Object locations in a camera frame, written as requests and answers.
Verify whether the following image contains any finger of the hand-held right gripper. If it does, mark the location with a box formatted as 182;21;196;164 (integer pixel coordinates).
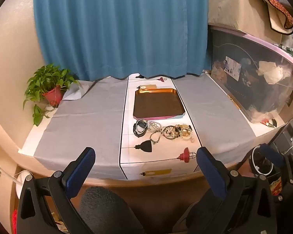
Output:
259;144;284;168

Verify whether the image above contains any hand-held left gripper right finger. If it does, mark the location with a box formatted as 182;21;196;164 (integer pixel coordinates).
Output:
173;147;278;234

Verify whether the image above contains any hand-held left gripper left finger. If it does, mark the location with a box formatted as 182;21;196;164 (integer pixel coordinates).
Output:
16;147;96;234

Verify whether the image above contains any wooden bead bracelet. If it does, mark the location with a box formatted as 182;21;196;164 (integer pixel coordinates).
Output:
179;124;195;142

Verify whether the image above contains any gold bangle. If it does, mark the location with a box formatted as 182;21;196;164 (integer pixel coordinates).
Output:
163;126;179;141

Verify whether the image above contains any green cord bracelet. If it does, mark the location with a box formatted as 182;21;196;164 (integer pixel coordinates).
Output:
150;132;162;144

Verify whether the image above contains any crystal bead bracelet pink charm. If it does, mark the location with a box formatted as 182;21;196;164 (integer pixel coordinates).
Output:
148;120;162;132

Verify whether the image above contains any black braided band smartwatch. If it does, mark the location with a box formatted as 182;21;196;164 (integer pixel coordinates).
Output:
133;119;149;138

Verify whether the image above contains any pink and gold metal tray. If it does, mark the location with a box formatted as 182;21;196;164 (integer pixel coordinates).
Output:
132;88;185;120

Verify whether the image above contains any dark electronic device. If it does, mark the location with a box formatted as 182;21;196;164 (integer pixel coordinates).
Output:
271;123;293;154

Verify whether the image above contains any small patterned pouch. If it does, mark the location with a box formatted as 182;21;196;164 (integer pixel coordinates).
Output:
261;118;279;129

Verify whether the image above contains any grey fuzzy seat cushion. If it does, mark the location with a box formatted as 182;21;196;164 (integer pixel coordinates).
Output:
78;186;143;234

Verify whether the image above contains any grey tablecloth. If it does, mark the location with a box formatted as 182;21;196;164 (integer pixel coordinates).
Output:
34;74;257;176

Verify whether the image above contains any white lamp print table runner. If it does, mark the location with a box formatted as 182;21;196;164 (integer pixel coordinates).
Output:
119;74;202;181

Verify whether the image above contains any white round device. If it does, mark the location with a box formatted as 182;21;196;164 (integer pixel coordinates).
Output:
16;170;35;198

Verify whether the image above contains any clear storage bin pink lid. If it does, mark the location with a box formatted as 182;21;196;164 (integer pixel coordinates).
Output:
208;26;293;124

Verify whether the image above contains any red fuzzy cloth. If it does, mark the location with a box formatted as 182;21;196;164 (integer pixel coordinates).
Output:
11;210;20;234

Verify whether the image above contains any potted green plant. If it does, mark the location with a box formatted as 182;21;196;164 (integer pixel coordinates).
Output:
23;63;81;127

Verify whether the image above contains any red patterned fabric bag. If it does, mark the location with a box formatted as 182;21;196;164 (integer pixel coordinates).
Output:
243;0;293;36

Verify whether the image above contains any blue curtain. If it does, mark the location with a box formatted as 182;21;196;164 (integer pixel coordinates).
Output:
34;0;209;80

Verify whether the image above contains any beige fabric storage box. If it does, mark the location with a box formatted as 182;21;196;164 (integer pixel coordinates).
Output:
207;0;284;44

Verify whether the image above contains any white cable with black clip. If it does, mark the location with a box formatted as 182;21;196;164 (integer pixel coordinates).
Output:
0;159;22;182

